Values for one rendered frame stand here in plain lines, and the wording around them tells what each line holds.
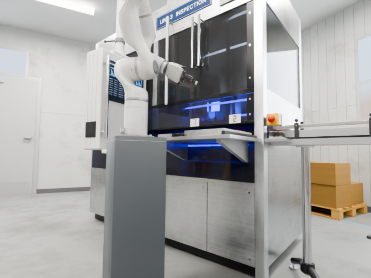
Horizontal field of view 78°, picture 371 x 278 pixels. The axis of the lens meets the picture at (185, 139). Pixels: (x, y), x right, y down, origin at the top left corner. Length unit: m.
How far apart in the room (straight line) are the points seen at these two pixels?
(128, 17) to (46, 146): 4.13
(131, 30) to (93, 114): 0.79
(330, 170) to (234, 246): 2.03
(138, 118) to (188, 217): 0.96
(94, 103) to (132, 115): 0.68
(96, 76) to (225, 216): 1.35
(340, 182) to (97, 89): 2.97
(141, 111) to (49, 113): 4.08
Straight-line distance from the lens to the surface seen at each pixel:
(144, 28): 1.44
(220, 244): 1.74
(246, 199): 1.56
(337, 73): 4.49
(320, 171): 3.46
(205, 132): 1.25
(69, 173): 5.12
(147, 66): 1.21
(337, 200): 3.43
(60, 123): 5.14
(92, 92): 1.86
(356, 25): 4.59
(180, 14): 2.18
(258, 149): 1.50
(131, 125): 1.16
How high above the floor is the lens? 0.78
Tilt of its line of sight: 4 degrees up
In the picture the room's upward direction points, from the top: 1 degrees clockwise
